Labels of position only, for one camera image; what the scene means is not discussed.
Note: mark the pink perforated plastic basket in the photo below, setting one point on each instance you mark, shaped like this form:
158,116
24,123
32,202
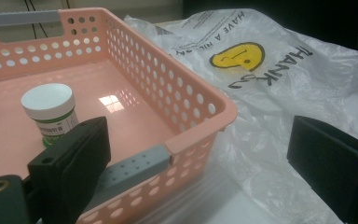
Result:
127,124

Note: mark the white jar with green label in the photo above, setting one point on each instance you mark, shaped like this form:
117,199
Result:
48,101

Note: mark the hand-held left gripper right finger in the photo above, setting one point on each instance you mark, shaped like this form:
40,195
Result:
335,168

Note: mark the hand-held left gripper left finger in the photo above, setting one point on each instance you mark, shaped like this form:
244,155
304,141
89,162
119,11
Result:
74,161

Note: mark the clear plastic bag with smiley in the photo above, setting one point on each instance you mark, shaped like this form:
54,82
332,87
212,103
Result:
261,112

